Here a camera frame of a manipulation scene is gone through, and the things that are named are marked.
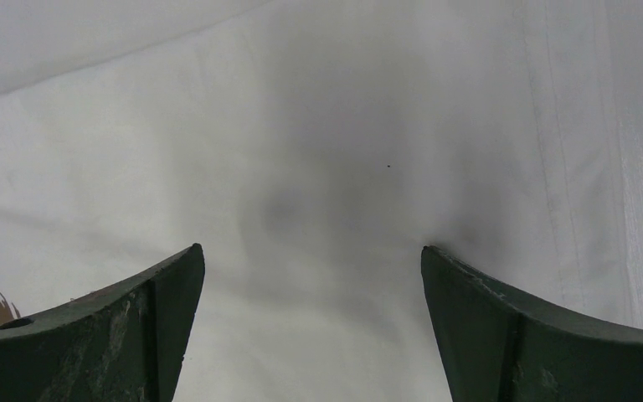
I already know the white printed t shirt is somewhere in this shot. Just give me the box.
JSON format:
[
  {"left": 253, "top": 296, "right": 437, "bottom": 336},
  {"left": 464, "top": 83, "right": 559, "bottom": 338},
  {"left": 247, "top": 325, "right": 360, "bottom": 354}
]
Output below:
[{"left": 0, "top": 1, "right": 643, "bottom": 401}]

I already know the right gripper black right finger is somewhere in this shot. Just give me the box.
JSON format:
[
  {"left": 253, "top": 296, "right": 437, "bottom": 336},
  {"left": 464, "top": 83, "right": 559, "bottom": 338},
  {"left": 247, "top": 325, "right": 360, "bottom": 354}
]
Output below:
[{"left": 421, "top": 246, "right": 643, "bottom": 402}]

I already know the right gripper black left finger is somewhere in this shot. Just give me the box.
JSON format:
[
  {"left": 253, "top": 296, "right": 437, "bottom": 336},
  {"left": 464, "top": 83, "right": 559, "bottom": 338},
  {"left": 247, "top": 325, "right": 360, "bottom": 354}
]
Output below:
[{"left": 0, "top": 244, "right": 205, "bottom": 401}]

